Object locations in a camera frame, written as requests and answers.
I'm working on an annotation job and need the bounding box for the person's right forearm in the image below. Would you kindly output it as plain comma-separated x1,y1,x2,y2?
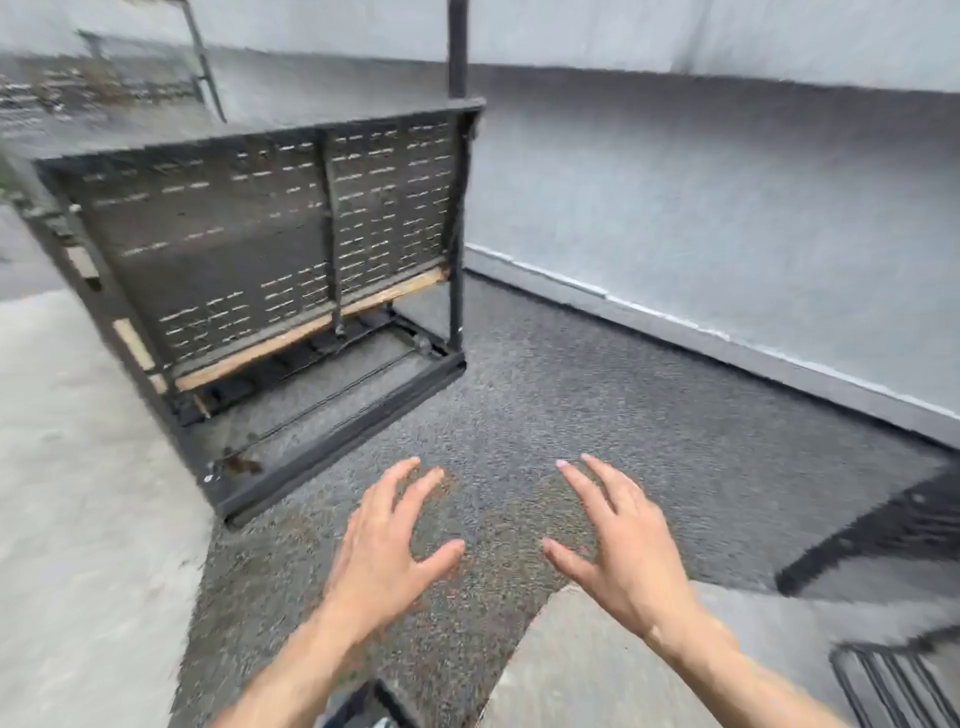
651,606,852,728

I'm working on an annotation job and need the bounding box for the person's right hand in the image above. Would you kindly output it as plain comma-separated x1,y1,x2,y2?
541,453,708,648

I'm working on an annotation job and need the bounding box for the black metal frame shelf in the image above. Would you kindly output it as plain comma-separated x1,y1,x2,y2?
0,0,228,140

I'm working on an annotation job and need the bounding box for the wooden slat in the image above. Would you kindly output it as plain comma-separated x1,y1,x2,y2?
174,267,451,393

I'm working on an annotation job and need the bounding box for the black wire rack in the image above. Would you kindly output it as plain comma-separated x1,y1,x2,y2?
828,626,960,728

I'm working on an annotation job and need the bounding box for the black perforated metal shelf rack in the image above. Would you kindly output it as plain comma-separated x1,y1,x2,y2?
30,0,487,531

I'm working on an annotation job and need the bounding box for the person's left forearm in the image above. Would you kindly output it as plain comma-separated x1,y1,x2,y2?
208,603,365,728

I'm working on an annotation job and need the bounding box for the dark object with grey edge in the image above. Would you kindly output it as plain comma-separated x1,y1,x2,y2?
318,678,423,728

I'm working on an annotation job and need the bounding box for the person's left hand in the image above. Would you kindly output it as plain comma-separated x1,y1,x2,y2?
324,456,467,643

